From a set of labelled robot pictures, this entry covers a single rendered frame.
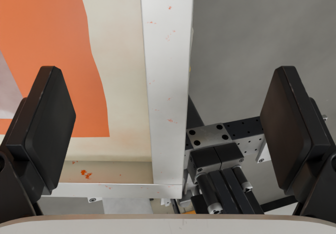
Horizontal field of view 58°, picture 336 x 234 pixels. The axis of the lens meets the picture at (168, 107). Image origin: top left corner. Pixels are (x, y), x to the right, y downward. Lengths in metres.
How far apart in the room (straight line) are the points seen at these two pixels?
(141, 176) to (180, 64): 0.20
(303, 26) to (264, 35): 0.30
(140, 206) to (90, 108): 0.31
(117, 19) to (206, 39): 1.72
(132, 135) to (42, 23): 0.17
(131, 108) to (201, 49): 1.68
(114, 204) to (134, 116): 0.30
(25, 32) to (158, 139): 0.16
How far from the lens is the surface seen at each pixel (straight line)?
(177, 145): 0.33
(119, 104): 0.34
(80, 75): 0.32
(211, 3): 1.87
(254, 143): 0.79
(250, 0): 1.98
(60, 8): 0.28
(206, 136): 0.73
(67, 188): 0.43
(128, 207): 0.61
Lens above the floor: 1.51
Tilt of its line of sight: 42 degrees down
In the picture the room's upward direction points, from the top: 157 degrees clockwise
